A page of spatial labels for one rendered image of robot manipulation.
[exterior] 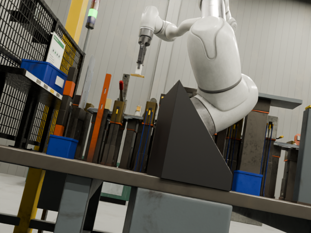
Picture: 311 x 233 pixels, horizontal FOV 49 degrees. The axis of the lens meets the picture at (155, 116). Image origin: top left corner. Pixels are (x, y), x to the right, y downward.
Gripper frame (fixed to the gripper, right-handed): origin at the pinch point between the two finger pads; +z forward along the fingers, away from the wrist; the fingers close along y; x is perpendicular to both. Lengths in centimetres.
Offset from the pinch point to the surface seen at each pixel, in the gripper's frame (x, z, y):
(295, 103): -82, 16, -39
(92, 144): 14, 50, -16
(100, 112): 13.3, 32.5, -15.8
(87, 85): 29.8, 14.2, 3.5
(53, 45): 57, -8, 4
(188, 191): -37, 63, -90
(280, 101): -75, 16, -39
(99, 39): 224, -261, 644
